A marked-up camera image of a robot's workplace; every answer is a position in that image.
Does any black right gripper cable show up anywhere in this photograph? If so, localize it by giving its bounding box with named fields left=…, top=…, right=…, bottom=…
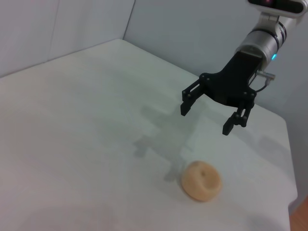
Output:
left=247, top=70, right=277, bottom=93

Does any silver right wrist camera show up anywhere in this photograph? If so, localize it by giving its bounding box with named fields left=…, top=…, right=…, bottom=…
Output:
left=247, top=0, right=308, bottom=20

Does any round beige bread bun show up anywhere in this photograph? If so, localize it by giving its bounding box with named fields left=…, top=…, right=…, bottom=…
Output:
left=180, top=160, right=222, bottom=202

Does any white tablecloth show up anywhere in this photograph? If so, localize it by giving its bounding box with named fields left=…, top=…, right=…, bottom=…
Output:
left=0, top=38, right=299, bottom=231

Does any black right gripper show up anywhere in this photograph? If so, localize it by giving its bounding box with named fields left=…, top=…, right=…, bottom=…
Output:
left=180, top=50, right=263, bottom=137

